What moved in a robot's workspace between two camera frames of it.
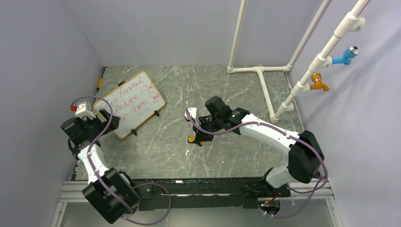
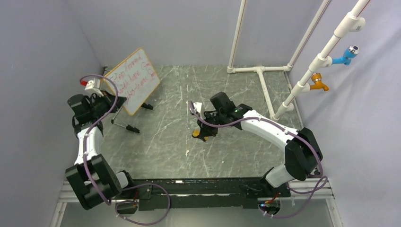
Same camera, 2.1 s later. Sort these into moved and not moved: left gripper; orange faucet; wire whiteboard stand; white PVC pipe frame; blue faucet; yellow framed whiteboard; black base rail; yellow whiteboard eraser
Moved: yellow framed whiteboard; yellow whiteboard eraser; wire whiteboard stand; left gripper
Not moved: orange faucet; blue faucet; black base rail; white PVC pipe frame
